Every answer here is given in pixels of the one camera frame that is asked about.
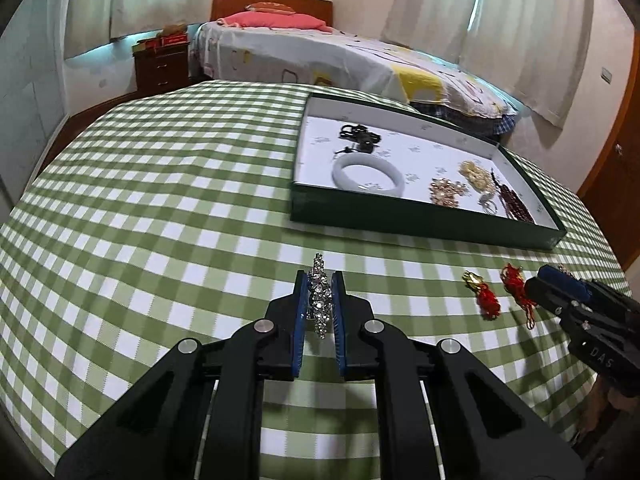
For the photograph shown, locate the red knot charm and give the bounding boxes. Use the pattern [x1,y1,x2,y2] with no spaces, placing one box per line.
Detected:
[500,264,538,331]
[462,270,502,321]

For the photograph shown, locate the white jade bangle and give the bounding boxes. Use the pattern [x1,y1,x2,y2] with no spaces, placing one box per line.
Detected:
[331,154,403,192]

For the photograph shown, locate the green cardboard tray box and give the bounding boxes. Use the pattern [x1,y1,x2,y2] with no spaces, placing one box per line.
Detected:
[290,91,568,252]

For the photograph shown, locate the small red cushion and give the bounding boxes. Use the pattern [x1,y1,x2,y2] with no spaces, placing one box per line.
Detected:
[245,1,295,14]

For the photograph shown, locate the green checkered tablecloth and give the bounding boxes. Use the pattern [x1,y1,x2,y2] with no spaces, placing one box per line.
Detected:
[0,79,631,480]

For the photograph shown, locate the gold chain ornament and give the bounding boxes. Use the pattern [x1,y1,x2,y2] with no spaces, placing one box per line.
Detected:
[459,160,496,193]

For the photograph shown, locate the dark wooden nightstand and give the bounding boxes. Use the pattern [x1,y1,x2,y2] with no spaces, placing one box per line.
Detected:
[132,40,192,95]

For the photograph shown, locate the dark red bead bracelet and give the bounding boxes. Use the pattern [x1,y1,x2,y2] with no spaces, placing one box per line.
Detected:
[490,169,536,223]

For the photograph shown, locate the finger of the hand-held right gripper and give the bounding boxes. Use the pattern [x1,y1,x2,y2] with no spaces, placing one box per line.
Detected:
[537,265,592,304]
[522,277,581,316]

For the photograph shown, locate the bed with patterned sheet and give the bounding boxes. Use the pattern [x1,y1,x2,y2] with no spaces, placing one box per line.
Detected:
[189,0,518,136]

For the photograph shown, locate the black hair clip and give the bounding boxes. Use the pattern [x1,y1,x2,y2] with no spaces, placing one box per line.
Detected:
[332,122,383,157]

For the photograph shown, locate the gold flower brooch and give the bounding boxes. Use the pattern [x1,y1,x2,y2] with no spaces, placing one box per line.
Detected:
[429,176,468,208]

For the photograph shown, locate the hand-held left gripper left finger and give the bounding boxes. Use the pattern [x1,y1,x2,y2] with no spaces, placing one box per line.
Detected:
[55,270,308,480]

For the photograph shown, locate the pink pillow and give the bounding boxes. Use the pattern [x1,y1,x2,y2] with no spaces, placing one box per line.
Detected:
[216,11,326,31]

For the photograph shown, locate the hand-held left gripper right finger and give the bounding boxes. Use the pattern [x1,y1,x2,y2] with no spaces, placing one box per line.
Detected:
[330,271,586,480]

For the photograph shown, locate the brown wooden door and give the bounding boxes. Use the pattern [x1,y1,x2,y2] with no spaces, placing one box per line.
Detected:
[577,50,640,271]

